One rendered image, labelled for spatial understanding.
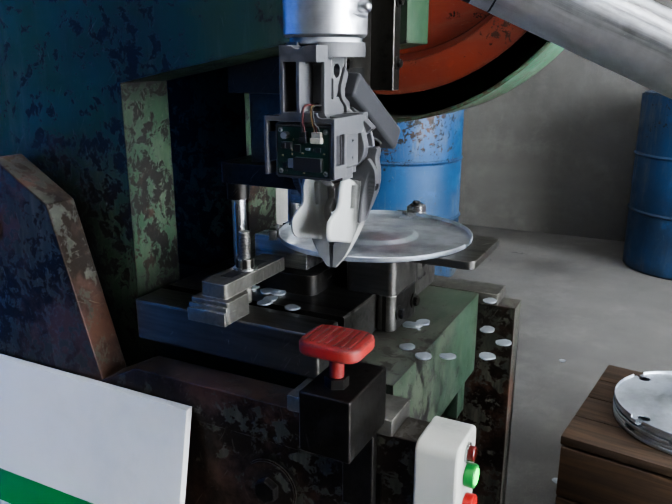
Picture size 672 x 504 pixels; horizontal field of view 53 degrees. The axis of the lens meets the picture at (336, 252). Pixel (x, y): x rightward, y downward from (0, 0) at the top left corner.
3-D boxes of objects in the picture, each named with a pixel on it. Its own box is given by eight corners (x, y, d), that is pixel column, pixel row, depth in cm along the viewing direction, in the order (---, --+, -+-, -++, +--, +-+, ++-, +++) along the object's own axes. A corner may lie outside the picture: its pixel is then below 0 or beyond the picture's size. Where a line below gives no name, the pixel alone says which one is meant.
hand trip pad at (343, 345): (378, 397, 73) (379, 331, 71) (354, 422, 68) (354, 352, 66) (321, 383, 76) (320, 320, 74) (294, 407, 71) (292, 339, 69)
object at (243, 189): (371, 186, 112) (372, 152, 110) (313, 209, 95) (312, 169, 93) (287, 178, 119) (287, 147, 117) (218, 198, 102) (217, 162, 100)
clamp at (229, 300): (291, 289, 101) (290, 222, 99) (225, 327, 87) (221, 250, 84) (258, 283, 104) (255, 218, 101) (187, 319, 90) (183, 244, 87)
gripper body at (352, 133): (262, 181, 61) (258, 41, 58) (309, 168, 69) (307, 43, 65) (337, 189, 58) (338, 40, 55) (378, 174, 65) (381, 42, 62)
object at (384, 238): (494, 225, 108) (494, 220, 108) (434, 275, 84) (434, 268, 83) (333, 208, 121) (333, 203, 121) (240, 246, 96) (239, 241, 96)
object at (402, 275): (495, 319, 104) (500, 235, 101) (469, 353, 92) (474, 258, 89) (349, 295, 115) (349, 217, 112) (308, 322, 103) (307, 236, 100)
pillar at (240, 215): (251, 260, 105) (247, 171, 102) (243, 264, 103) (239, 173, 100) (239, 258, 106) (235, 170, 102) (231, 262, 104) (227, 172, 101)
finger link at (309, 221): (281, 274, 65) (279, 178, 62) (311, 258, 70) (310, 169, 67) (309, 279, 64) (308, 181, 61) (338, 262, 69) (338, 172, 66)
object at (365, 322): (435, 280, 124) (436, 249, 123) (318, 380, 86) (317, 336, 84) (293, 259, 138) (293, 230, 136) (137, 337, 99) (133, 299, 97)
